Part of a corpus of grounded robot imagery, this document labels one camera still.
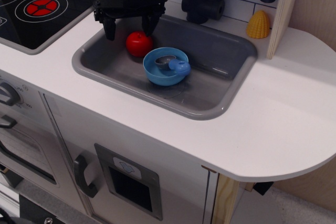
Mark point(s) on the grey toy sink basin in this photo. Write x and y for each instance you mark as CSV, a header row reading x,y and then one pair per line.
x,y
192,70

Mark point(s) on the yellow toy corn piece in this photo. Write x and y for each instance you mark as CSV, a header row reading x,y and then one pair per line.
x,y
259,25

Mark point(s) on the black toy stovetop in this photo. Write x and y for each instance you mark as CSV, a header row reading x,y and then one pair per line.
x,y
30,26

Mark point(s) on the grey oven door handle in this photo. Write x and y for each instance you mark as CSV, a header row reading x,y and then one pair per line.
x,y
7,122

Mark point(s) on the grey oven knob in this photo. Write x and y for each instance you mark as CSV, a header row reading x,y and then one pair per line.
x,y
10,96

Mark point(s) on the toy oven door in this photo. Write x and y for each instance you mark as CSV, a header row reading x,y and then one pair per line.
x,y
24,144

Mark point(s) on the grey ice dispenser panel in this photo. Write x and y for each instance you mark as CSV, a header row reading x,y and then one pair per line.
x,y
131,182

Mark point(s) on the blue plastic bowl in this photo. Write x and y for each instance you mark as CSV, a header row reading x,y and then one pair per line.
x,y
166,77

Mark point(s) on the blue and grey toy spoon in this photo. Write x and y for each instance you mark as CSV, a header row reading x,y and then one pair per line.
x,y
170,62

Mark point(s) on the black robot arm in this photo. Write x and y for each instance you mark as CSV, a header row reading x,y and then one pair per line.
x,y
107,12

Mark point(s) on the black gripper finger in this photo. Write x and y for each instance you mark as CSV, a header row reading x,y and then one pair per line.
x,y
109,25
149,23

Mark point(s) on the wooden shelf post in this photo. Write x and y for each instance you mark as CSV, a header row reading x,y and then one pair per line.
x,y
280,25

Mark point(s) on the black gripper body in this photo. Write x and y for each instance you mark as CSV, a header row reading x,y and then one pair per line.
x,y
149,10

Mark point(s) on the grey cabinet door handle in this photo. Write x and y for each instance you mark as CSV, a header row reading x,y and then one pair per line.
x,y
79,167

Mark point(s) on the red toy apple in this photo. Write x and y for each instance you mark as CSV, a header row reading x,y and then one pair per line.
x,y
138,44

